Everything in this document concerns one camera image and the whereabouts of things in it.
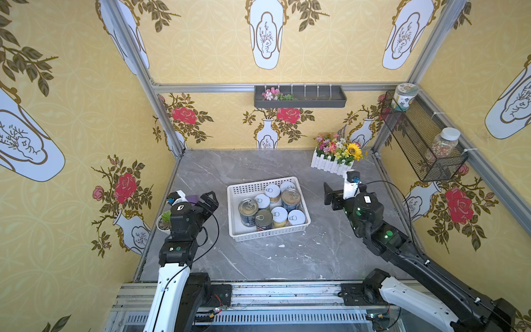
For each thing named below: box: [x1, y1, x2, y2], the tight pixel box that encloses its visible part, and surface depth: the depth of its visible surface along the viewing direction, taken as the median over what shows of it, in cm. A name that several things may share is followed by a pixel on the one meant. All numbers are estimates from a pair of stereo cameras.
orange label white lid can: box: [264, 183, 281, 204], surface depth 99 cm
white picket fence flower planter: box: [311, 132, 363, 178], surface depth 102 cm
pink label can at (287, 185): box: [280, 181, 296, 193], surface depth 100 cm
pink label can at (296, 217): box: [287, 209, 307, 226], surface depth 89 cm
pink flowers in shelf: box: [261, 87, 298, 101], surface depth 89 cm
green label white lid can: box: [254, 193, 271, 209], surface depth 95 cm
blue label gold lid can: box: [281, 188, 301, 213], surface depth 91 cm
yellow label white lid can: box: [271, 206, 289, 229], surface depth 90 cm
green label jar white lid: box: [390, 83, 420, 112], surface depth 87 cm
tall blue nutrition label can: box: [238, 197, 260, 228], surface depth 87 cm
